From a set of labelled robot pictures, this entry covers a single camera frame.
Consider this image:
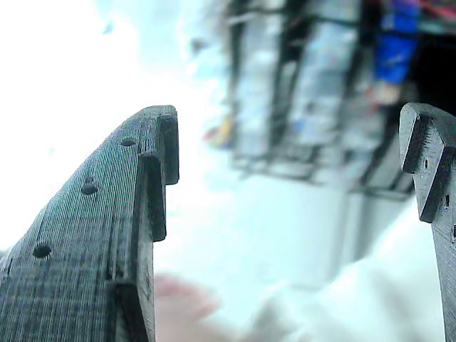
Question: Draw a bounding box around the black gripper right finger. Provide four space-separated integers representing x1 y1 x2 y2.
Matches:
398 102 456 342

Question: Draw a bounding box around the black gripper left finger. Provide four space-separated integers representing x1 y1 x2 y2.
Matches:
0 104 181 342

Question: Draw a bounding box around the metal storage shelf rack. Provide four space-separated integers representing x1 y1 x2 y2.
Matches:
224 0 425 200

